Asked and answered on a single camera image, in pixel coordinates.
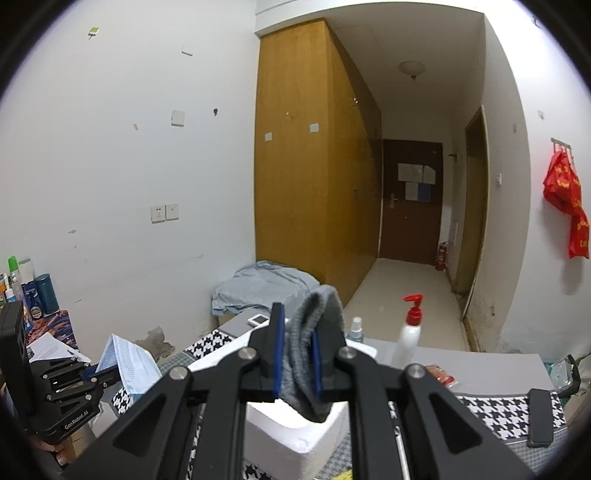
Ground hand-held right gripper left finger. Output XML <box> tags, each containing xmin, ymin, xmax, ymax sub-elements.
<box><xmin>62</xmin><ymin>302</ymin><xmax>287</xmax><ymax>480</ymax></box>

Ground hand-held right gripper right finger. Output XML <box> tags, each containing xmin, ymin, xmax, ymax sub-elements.
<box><xmin>310</xmin><ymin>319</ymin><xmax>546</xmax><ymax>480</ymax></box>

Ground blue face mask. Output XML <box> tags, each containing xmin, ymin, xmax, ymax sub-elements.
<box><xmin>95</xmin><ymin>333</ymin><xmax>163</xmax><ymax>398</ymax></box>

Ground grey sock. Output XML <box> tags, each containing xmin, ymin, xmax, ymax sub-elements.
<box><xmin>279</xmin><ymin>285</ymin><xmax>346</xmax><ymax>423</ymax></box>

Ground white foam box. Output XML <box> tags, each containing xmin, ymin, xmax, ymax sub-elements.
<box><xmin>187</xmin><ymin>340</ymin><xmax>379</xmax><ymax>472</ymax></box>

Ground person's left hand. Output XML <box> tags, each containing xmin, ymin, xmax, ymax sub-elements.
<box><xmin>32</xmin><ymin>438</ymin><xmax>68</xmax><ymax>464</ymax></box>

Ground white paper sheets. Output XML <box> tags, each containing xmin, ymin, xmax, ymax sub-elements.
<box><xmin>28</xmin><ymin>333</ymin><xmax>92</xmax><ymax>364</ymax></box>

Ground blue orange patterned cloth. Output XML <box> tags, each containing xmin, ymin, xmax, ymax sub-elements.
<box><xmin>23</xmin><ymin>309</ymin><xmax>78</xmax><ymax>352</ymax></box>

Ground light blue crumpled bedding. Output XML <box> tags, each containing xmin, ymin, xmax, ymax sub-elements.
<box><xmin>211</xmin><ymin>261</ymin><xmax>321</xmax><ymax>319</ymax></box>

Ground dark teal canister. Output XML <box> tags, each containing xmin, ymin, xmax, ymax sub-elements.
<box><xmin>34</xmin><ymin>274</ymin><xmax>59</xmax><ymax>315</ymax></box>

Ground white bottle with red pump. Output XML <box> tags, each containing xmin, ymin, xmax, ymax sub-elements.
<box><xmin>392</xmin><ymin>294</ymin><xmax>424</xmax><ymax>367</ymax></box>

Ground blue bottle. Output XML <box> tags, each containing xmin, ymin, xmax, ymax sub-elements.
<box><xmin>22</xmin><ymin>281</ymin><xmax>40</xmax><ymax>320</ymax></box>

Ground red snack packet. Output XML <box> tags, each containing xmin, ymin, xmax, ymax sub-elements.
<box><xmin>425</xmin><ymin>364</ymin><xmax>456</xmax><ymax>387</ymax></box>

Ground green capped bottle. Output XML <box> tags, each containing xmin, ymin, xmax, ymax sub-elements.
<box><xmin>7</xmin><ymin>255</ymin><xmax>25</xmax><ymax>302</ymax></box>

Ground dark brown entrance door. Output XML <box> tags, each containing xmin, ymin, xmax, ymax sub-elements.
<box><xmin>379</xmin><ymin>138</ymin><xmax>444</xmax><ymax>266</ymax></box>

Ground wooden wardrobe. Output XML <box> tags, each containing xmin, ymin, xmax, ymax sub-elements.
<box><xmin>254</xmin><ymin>18</ymin><xmax>384</xmax><ymax>308</ymax></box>

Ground black white houndstooth mat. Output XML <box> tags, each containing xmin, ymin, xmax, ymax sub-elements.
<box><xmin>113</xmin><ymin>329</ymin><xmax>570</xmax><ymax>480</ymax></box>

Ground light wooden side door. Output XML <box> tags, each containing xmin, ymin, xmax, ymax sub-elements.
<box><xmin>455</xmin><ymin>105</ymin><xmax>490</xmax><ymax>321</ymax></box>

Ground black smartphone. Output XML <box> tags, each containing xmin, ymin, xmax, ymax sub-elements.
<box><xmin>526</xmin><ymin>388</ymin><xmax>556</xmax><ymax>448</ymax></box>

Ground clear plastic bag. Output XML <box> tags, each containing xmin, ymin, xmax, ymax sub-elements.
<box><xmin>542</xmin><ymin>355</ymin><xmax>578</xmax><ymax>398</ymax></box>

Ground red plastic bags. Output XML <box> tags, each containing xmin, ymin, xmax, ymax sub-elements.
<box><xmin>542</xmin><ymin>150</ymin><xmax>591</xmax><ymax>259</ymax></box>

